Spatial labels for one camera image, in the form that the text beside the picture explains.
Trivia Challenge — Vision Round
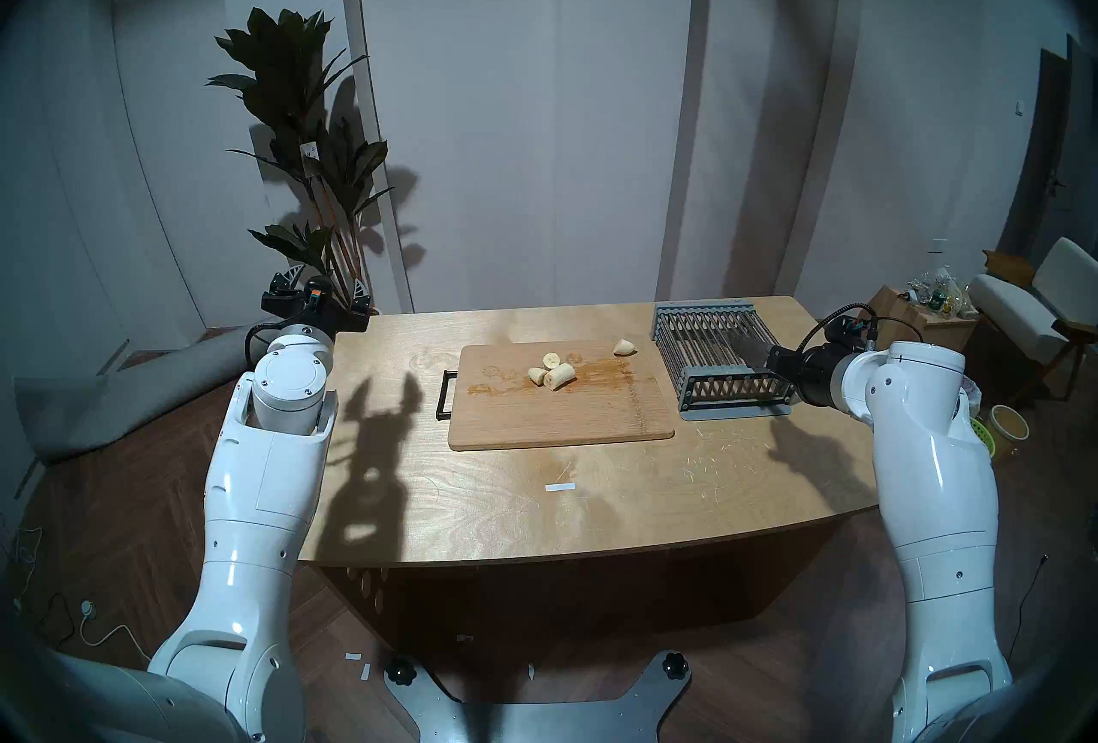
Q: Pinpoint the rolled grey carpet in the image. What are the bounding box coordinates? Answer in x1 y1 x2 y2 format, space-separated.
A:
13 308 314 466

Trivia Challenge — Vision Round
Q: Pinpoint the light wooden box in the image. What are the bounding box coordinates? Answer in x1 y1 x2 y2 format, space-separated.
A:
862 286 979 356

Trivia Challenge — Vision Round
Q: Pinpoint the tall green potted plant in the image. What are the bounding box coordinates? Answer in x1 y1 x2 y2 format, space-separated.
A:
206 8 395 317

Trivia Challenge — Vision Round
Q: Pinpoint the white cushioned wooden armchair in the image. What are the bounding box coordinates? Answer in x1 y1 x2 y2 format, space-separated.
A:
968 237 1098 399

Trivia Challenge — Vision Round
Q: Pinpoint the grey metal roller knife rack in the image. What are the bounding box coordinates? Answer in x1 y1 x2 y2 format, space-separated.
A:
652 302 794 420

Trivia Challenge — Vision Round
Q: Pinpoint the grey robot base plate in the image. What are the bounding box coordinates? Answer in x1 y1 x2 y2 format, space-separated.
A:
383 651 692 743

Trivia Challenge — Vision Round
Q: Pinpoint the beige round bucket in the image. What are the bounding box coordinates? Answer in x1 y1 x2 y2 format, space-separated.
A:
986 405 1030 466

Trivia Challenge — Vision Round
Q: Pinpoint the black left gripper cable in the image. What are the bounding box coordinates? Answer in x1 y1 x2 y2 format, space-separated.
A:
244 312 299 366

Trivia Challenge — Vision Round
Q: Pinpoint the clear bag of items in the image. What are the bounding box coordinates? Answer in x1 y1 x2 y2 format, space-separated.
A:
908 267 979 319

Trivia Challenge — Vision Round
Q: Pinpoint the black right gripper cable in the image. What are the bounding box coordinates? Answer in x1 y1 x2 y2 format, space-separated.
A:
796 304 925 358

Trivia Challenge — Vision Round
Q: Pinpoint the black floor cable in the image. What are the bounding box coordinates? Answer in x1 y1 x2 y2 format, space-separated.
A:
1004 553 1052 665

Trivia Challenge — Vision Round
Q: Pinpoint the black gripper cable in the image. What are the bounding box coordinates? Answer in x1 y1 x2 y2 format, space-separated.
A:
244 312 299 366
796 304 925 358

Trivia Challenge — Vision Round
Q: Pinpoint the wooden cutting board black handle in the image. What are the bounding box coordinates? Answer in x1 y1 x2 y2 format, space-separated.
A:
435 338 676 451

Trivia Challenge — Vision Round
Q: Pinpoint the dark grey door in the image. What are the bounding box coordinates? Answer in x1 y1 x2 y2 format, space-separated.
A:
999 33 1098 270

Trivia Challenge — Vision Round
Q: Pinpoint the white floor cable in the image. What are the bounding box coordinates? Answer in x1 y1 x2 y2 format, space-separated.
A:
77 600 155 662

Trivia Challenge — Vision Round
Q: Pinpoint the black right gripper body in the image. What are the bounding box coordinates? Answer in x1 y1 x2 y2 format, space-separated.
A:
798 345 848 409

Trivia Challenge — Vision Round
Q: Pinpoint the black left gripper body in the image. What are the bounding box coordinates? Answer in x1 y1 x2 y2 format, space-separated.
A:
262 292 378 335

